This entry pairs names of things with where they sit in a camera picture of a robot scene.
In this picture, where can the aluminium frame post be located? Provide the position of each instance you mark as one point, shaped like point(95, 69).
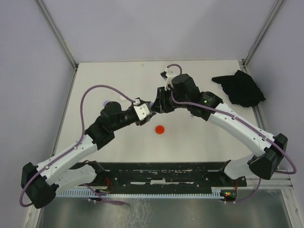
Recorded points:
point(56, 32)
point(273, 13)

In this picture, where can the red earbud charging case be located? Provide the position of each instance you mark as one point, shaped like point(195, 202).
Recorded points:
point(160, 129)

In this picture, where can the black cloth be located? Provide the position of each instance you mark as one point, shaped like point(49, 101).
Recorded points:
point(240, 89)

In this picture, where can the right aluminium frame post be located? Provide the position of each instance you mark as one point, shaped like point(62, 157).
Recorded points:
point(273, 13)

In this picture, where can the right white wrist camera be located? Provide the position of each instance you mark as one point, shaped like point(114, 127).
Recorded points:
point(168, 76)

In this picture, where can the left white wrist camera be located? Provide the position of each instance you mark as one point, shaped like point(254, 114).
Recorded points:
point(142, 111)

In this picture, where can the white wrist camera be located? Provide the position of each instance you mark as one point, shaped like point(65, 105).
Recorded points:
point(168, 76)
point(142, 111)

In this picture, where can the left aluminium frame post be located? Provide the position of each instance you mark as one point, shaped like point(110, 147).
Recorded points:
point(56, 32)

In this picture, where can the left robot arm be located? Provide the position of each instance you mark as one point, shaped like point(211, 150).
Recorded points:
point(42, 182)

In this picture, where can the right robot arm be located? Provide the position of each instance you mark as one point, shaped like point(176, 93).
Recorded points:
point(267, 150)

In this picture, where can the white earbud charging case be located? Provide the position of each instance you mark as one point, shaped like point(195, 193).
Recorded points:
point(122, 98)

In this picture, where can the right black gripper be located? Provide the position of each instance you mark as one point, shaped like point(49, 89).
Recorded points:
point(160, 105)

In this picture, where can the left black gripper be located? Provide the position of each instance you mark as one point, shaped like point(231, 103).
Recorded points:
point(143, 122)

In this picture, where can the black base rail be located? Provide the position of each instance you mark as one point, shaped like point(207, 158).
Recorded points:
point(158, 178)

